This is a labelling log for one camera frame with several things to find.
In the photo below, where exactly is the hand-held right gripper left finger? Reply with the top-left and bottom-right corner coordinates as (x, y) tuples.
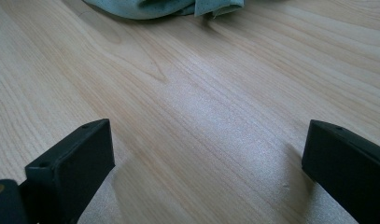
(19, 118), (117, 224)

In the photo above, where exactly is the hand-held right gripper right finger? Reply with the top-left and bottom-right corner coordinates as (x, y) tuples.
(301, 119), (380, 224)

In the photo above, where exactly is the teal cloth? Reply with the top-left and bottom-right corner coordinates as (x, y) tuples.
(82, 0), (246, 21)

